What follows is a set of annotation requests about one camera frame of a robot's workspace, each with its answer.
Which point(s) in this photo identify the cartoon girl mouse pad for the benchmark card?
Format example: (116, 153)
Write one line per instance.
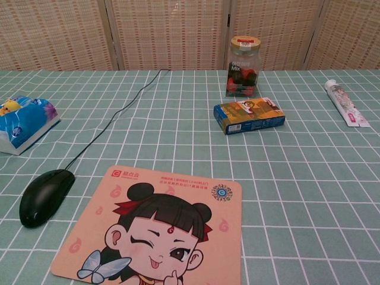
(166, 237)

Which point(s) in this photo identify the blue and yellow snack box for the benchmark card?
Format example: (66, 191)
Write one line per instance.
(249, 117)

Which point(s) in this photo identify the glass jar with yellow lid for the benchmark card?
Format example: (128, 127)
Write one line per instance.
(244, 71)

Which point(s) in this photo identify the woven bamboo folding screen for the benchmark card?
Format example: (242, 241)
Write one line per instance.
(166, 32)

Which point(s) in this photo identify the green checkered tablecloth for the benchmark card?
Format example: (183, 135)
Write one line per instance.
(297, 193)

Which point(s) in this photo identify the floral white toothpaste tube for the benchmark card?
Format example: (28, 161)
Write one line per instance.
(345, 102)

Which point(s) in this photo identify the blue tissue pack with duck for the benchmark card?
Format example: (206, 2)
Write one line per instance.
(23, 124)

